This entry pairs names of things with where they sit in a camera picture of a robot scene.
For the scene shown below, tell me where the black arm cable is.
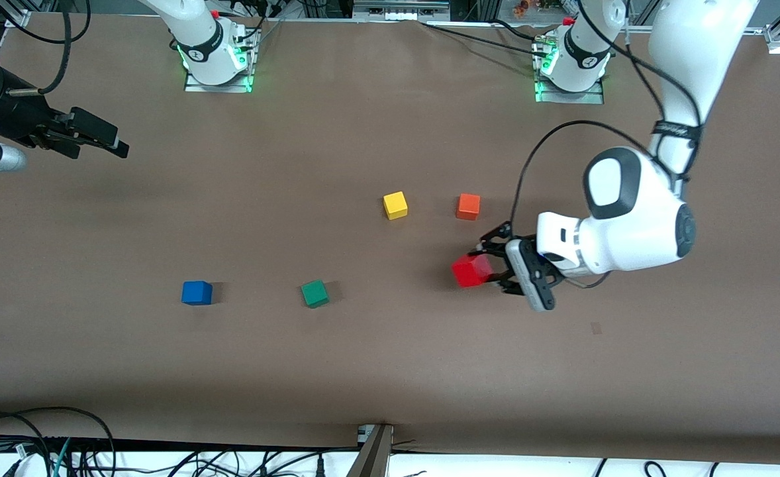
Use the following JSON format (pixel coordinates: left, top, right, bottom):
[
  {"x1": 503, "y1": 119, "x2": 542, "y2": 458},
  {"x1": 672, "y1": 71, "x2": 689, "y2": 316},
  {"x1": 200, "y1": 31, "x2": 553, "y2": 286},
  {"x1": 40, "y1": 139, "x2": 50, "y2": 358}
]
[
  {"x1": 511, "y1": 0, "x2": 703, "y2": 229},
  {"x1": 0, "y1": 0, "x2": 93, "y2": 95}
]

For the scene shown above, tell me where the green wooden block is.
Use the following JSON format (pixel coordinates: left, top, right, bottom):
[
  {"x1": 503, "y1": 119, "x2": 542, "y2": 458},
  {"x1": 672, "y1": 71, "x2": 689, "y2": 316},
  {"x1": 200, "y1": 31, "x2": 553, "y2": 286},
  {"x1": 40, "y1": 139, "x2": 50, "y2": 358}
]
[{"x1": 301, "y1": 279, "x2": 330, "y2": 309}]

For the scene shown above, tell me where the blue wooden block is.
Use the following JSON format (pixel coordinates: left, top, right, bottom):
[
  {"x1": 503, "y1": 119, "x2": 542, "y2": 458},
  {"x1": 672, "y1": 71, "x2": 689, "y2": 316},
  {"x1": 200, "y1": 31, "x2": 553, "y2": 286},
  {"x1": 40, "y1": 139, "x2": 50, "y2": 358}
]
[{"x1": 181, "y1": 281, "x2": 213, "y2": 306}]

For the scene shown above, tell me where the yellow wooden block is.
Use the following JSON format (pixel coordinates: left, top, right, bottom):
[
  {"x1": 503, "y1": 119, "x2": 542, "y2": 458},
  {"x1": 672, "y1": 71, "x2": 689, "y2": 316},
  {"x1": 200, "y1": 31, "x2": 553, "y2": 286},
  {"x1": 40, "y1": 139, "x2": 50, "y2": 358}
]
[{"x1": 383, "y1": 191, "x2": 409, "y2": 221}]

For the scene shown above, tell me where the long black looping cable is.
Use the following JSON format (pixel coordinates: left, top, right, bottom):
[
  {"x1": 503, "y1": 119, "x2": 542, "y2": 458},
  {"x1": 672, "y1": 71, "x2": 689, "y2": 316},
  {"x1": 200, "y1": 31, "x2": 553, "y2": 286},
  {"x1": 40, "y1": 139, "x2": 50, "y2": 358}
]
[{"x1": 0, "y1": 406, "x2": 117, "y2": 477}]

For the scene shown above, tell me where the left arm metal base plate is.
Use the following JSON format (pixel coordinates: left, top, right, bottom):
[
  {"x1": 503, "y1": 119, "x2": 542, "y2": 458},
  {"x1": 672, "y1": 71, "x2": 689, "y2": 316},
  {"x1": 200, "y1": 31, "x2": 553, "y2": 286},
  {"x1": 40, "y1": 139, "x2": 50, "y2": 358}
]
[{"x1": 534, "y1": 78, "x2": 606, "y2": 105}]

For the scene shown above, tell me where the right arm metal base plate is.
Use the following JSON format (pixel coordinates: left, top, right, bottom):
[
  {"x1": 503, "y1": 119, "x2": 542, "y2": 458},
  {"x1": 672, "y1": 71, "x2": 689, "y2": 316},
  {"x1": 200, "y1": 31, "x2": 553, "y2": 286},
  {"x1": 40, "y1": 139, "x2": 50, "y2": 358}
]
[{"x1": 184, "y1": 66, "x2": 254, "y2": 93}]

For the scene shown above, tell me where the red wooden block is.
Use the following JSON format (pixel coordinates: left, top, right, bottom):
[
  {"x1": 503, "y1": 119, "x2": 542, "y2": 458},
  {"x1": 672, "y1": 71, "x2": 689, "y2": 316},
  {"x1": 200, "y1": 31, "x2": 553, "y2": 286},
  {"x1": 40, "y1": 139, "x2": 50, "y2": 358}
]
[{"x1": 451, "y1": 255, "x2": 495, "y2": 289}]

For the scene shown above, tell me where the teal cable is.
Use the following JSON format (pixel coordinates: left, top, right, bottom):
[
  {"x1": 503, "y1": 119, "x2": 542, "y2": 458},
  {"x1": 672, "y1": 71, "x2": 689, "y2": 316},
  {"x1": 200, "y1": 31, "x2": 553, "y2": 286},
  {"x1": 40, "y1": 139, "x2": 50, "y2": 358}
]
[{"x1": 51, "y1": 437, "x2": 72, "y2": 477}]

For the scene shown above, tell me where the black base cable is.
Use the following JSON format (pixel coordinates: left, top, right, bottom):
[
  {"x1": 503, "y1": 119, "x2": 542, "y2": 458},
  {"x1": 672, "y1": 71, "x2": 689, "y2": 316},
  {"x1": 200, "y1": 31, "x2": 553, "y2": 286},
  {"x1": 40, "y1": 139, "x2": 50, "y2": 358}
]
[
  {"x1": 422, "y1": 22, "x2": 550, "y2": 59},
  {"x1": 234, "y1": 0, "x2": 285, "y2": 47}
]

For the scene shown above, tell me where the aluminium profile post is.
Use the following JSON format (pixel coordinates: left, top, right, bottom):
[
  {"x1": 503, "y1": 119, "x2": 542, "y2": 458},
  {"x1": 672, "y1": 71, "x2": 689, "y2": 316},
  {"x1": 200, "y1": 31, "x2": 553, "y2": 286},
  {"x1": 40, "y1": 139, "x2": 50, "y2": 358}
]
[{"x1": 347, "y1": 424, "x2": 395, "y2": 477}]

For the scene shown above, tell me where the grey power strip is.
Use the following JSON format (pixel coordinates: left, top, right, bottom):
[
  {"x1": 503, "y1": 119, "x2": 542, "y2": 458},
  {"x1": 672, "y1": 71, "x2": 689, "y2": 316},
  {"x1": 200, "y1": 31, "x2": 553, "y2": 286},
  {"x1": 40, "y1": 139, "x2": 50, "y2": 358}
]
[{"x1": 354, "y1": 0, "x2": 450, "y2": 21}]

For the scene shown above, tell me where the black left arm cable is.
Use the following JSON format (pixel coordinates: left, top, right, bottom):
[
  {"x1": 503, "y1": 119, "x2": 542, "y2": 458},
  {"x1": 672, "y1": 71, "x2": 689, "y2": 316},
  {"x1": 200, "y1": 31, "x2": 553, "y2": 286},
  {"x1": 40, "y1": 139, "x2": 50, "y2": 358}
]
[{"x1": 511, "y1": 0, "x2": 703, "y2": 229}]

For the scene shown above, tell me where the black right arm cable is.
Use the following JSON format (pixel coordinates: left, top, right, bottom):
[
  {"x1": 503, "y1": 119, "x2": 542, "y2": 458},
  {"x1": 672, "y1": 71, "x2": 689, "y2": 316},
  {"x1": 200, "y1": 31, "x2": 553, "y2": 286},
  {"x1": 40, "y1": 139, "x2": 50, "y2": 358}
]
[{"x1": 0, "y1": 0, "x2": 93, "y2": 95}]

